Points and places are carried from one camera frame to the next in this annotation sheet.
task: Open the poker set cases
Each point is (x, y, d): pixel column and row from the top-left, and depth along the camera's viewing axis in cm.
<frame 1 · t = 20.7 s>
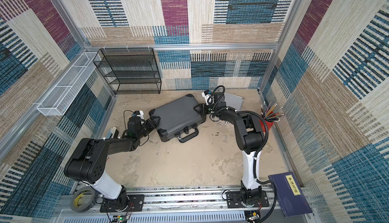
left hand: (159, 122, 95), fingers open
right hand: (199, 110, 101), fingers open
dark grey poker case: (178, 117, 96), point 10 cm above the table
silver aluminium poker case: (233, 101, 113), point 3 cm above the table
bundle of coloured pencils: (270, 113, 95), point 12 cm above the table

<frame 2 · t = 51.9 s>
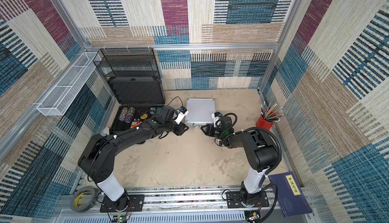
left hand: (185, 125, 89), fingers open
right hand: (205, 129, 96), fingers open
dark grey poker case: (136, 100, 106), point 10 cm above the table
silver aluminium poker case: (200, 112, 97), point 11 cm above the table
purple mixed chip stack: (129, 116, 104), point 5 cm above the table
small purple chip stack: (152, 110, 107), point 5 cm above the table
yellow dealer button: (144, 116, 107), point 2 cm above the table
the other named things where they were.

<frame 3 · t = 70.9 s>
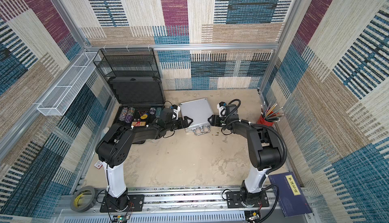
left hand: (189, 121, 96), fingers open
right hand: (213, 121, 98), fingers open
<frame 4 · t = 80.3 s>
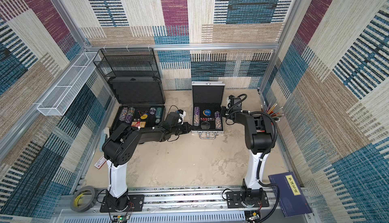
left hand: (194, 127, 96), fingers closed
right hand: (222, 112, 105), fingers closed
silver aluminium poker case: (205, 98, 106), point 10 cm above the table
left chip stack silver case: (196, 116, 104), point 4 cm above the table
right chip stack silver case: (218, 120, 101), point 4 cm above the table
blue round dealer button: (207, 112, 107), point 3 cm above the table
red dice row: (207, 119, 104), point 3 cm above the table
the other named things where they were.

